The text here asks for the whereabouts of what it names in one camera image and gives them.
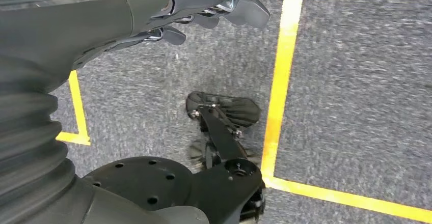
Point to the black left robot leg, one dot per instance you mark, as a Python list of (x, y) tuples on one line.
[(219, 138)]

